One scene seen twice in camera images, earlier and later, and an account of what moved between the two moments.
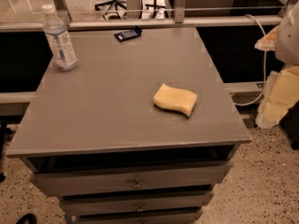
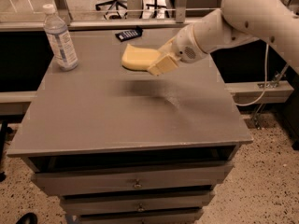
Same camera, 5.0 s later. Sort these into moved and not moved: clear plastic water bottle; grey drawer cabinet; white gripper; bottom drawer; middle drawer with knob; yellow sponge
Moved: white gripper; yellow sponge
Not moved: bottom drawer; middle drawer with knob; clear plastic water bottle; grey drawer cabinet
